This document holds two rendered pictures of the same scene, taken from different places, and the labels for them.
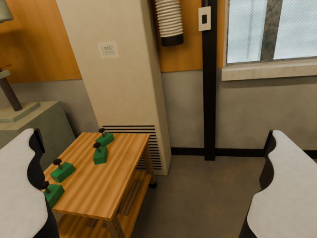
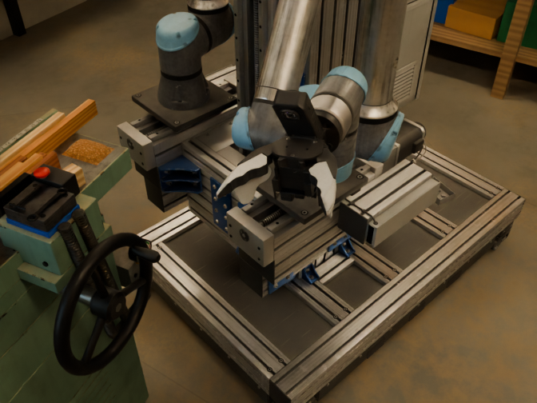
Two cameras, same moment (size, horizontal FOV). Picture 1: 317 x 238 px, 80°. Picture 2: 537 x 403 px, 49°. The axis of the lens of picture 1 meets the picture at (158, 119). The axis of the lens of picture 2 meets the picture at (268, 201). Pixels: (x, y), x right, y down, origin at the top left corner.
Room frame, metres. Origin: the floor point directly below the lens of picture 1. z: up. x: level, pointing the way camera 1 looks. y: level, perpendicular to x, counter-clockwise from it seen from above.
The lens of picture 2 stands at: (0.63, 0.16, 1.72)
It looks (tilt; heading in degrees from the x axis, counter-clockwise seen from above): 41 degrees down; 197
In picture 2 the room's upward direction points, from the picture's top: straight up
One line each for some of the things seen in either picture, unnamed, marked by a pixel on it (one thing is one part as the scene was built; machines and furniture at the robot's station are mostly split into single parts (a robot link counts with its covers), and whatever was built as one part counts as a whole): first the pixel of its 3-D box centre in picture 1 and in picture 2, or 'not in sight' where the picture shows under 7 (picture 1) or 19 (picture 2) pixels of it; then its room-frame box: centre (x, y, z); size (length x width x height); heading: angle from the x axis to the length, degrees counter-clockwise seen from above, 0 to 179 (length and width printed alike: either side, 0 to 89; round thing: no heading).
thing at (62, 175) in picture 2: not in sight; (45, 197); (-0.05, -0.49, 0.99); 0.13 x 0.11 x 0.06; 172
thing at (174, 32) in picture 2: not in sight; (180, 42); (-0.73, -0.50, 0.98); 0.13 x 0.12 x 0.14; 164
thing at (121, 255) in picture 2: not in sight; (121, 262); (-0.26, -0.51, 0.58); 0.12 x 0.08 x 0.08; 82
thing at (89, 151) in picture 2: not in sight; (87, 148); (-0.31, -0.56, 0.91); 0.10 x 0.07 x 0.02; 82
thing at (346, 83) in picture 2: not in sight; (338, 100); (-0.19, 0.03, 1.21); 0.11 x 0.08 x 0.09; 175
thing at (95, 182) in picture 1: (101, 185); not in sight; (0.93, 0.45, 0.32); 0.66 x 0.57 x 0.64; 162
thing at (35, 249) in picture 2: not in sight; (52, 226); (-0.05, -0.49, 0.91); 0.15 x 0.14 x 0.09; 172
